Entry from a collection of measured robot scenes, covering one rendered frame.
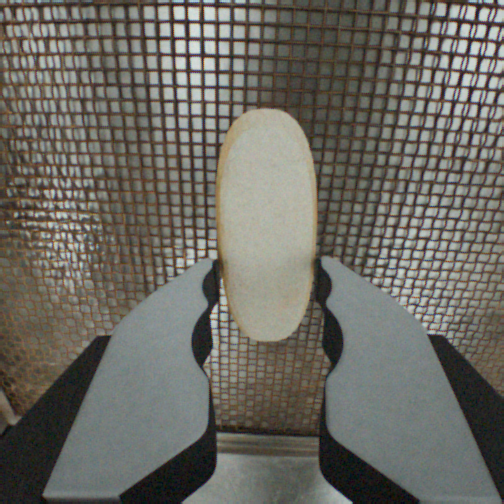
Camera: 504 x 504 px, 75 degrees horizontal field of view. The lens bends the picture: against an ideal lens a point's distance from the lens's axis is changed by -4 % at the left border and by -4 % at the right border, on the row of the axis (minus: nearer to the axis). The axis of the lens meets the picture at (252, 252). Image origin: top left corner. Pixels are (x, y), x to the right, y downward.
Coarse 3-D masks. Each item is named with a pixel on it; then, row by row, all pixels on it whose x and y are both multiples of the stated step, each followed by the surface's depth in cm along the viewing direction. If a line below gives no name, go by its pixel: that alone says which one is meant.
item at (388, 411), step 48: (336, 288) 10; (336, 336) 9; (384, 336) 8; (336, 384) 7; (384, 384) 7; (432, 384) 7; (336, 432) 6; (384, 432) 6; (432, 432) 6; (336, 480) 6; (384, 480) 5; (432, 480) 5; (480, 480) 5
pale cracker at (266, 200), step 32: (256, 128) 11; (288, 128) 11; (224, 160) 11; (256, 160) 11; (288, 160) 11; (224, 192) 12; (256, 192) 12; (288, 192) 12; (224, 224) 12; (256, 224) 12; (288, 224) 12; (224, 256) 13; (256, 256) 13; (288, 256) 13; (224, 288) 14; (256, 288) 13; (288, 288) 14; (256, 320) 14; (288, 320) 14
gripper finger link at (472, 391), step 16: (432, 336) 8; (448, 352) 7; (448, 368) 7; (464, 368) 7; (464, 384) 7; (480, 384) 7; (464, 400) 6; (480, 400) 6; (496, 400) 6; (464, 416) 6; (480, 416) 6; (496, 416) 6; (480, 432) 6; (496, 432) 6; (480, 448) 6; (496, 448) 6; (496, 464) 5; (496, 480) 5
